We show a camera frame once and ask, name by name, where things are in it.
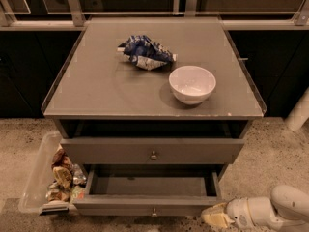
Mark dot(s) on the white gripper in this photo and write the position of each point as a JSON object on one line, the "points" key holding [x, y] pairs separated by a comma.
{"points": [[238, 212]]}

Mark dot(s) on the grey drawer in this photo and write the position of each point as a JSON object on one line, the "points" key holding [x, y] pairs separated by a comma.
{"points": [[149, 190], [87, 150]]}

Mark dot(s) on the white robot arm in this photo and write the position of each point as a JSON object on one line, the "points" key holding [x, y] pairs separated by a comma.
{"points": [[286, 210]]}

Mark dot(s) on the white cylindrical robot base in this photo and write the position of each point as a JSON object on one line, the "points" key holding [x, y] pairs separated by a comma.
{"points": [[299, 114]]}

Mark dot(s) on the grey top drawer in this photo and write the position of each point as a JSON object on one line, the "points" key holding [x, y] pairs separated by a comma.
{"points": [[87, 150]]}

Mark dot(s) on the grey drawer cabinet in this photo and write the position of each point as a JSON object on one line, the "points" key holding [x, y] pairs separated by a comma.
{"points": [[101, 95]]}

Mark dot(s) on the white ceramic bowl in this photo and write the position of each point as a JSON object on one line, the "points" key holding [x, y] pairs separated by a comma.
{"points": [[191, 84]]}

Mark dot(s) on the green orange snack packet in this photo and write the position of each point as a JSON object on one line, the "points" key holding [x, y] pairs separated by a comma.
{"points": [[77, 192]]}

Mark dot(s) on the silver snack packet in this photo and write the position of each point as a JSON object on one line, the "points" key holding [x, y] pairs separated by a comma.
{"points": [[78, 177]]}

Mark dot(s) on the brown snack packet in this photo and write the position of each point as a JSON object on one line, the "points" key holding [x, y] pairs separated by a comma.
{"points": [[62, 168]]}

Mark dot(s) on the clear plastic storage bin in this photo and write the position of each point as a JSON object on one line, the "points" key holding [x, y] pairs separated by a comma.
{"points": [[33, 199]]}

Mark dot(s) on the crumpled blue chip bag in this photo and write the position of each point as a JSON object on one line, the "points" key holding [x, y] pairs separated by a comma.
{"points": [[145, 53]]}

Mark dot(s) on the metal railing frame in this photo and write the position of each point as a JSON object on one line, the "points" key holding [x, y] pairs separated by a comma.
{"points": [[233, 14]]}

